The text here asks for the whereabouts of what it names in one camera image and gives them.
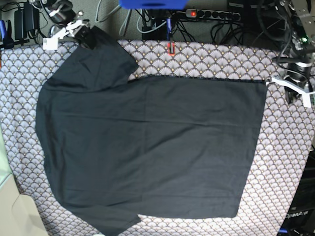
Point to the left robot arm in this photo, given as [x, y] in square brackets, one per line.
[297, 55]

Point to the dark navy T-shirt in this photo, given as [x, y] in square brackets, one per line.
[163, 146]

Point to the fan-patterned table cloth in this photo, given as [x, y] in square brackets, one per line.
[282, 150]

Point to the beige chair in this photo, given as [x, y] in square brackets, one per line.
[18, 213]

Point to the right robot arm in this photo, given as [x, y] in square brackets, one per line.
[44, 4]

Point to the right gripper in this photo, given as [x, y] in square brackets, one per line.
[65, 16]

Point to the red table clamp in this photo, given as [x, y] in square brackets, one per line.
[171, 49]

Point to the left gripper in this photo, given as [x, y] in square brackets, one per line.
[296, 82]

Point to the black power adapter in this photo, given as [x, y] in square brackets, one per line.
[26, 19]

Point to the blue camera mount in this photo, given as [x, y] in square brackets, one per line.
[153, 4]

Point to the blue clamp handle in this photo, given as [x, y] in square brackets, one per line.
[169, 29]

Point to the black power strip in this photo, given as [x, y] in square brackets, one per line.
[212, 15]

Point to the black OpenArm box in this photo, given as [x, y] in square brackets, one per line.
[300, 219]

